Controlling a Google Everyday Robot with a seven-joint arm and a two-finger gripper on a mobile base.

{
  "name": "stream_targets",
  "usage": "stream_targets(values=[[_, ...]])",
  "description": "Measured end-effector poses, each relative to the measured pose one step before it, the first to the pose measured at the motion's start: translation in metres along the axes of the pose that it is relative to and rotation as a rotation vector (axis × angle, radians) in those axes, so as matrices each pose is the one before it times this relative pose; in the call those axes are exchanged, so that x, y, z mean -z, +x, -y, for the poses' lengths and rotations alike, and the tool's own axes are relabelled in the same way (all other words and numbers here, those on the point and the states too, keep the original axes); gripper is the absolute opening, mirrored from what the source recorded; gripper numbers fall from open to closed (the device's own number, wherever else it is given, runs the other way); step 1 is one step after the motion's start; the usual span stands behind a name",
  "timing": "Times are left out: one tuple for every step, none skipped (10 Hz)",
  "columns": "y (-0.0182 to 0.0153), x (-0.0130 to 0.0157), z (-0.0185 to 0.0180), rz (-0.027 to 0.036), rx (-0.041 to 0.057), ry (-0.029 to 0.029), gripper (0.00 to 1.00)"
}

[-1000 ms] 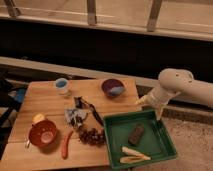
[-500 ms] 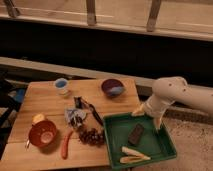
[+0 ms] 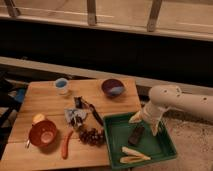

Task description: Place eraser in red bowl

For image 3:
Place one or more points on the red bowl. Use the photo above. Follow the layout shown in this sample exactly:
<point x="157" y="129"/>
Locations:
<point x="43" y="133"/>

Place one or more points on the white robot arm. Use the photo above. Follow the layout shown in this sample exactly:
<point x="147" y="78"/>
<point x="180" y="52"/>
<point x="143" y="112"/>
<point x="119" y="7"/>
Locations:
<point x="162" y="98"/>

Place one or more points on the wooden cutting board table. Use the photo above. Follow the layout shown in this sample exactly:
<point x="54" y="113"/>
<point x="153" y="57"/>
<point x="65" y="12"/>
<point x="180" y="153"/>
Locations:
<point x="42" y="97"/>

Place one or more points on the dark brown eraser block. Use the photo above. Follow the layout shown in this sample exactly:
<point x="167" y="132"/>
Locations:
<point x="136" y="135"/>

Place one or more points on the red sausage toy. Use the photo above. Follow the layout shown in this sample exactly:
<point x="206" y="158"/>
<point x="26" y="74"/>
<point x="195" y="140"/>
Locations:
<point x="65" y="143"/>

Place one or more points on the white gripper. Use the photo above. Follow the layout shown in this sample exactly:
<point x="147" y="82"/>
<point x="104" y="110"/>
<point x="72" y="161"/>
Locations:
<point x="152" y="114"/>

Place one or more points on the white cup blue inside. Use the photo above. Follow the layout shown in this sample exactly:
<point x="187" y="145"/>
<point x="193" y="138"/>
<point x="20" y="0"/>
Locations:
<point x="61" y="85"/>

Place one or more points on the purple bowl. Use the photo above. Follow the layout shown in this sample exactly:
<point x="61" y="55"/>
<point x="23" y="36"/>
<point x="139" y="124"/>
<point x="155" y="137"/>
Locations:
<point x="112" y="87"/>

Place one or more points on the blue grey crumpled toy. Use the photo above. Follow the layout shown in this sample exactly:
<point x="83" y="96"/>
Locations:
<point x="75" y="117"/>

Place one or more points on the dark grape bunch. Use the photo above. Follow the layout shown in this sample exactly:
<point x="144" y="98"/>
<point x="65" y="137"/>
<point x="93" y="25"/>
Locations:
<point x="92" y="137"/>

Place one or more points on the metal spoon handle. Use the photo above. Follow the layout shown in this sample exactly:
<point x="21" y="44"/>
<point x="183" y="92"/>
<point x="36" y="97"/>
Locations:
<point x="27" y="144"/>

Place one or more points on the black handled tool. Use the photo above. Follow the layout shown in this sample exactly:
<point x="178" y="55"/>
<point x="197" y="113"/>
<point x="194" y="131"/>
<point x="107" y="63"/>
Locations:
<point x="81" y="103"/>

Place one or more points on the yellow toy fruit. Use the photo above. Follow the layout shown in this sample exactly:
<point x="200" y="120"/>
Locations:
<point x="37" y="118"/>

